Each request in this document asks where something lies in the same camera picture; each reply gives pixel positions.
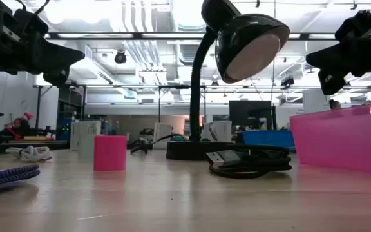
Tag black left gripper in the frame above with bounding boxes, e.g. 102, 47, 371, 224
0, 0, 86, 88

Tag small teal block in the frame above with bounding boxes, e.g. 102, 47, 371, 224
77, 133, 96, 159

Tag white cable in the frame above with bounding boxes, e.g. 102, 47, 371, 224
5, 145, 53, 163

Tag purple braided cable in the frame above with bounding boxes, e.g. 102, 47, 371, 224
0, 164, 41, 195

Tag black USB cable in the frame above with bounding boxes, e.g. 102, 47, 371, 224
205, 144, 293, 180

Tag pink plastic bin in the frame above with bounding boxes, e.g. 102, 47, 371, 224
289, 102, 371, 177

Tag person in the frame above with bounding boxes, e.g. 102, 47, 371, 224
328, 99, 343, 111

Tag white background cabinet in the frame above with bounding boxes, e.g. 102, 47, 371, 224
302, 88, 331, 114

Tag black ceiling spotlight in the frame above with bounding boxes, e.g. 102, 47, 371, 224
114, 50, 128, 64

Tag large white cardboard box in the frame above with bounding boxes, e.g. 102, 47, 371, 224
69, 121, 102, 151

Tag red background object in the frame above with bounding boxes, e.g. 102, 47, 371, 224
5, 111, 35, 140

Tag small blue plastic basket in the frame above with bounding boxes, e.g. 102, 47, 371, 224
242, 130, 296, 151

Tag black gooseneck desk lamp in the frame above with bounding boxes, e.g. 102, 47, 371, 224
166, 0, 291, 161

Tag black computer monitor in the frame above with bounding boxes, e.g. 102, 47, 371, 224
229, 100, 273, 131

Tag white printed box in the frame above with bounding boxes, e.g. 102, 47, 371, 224
153, 122, 173, 150

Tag white box with picture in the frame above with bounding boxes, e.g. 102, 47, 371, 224
201, 121, 233, 142

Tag black overhead frame bar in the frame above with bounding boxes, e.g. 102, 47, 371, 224
45, 31, 338, 41

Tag black lamp power cord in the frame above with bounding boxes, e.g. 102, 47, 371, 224
129, 133, 186, 155

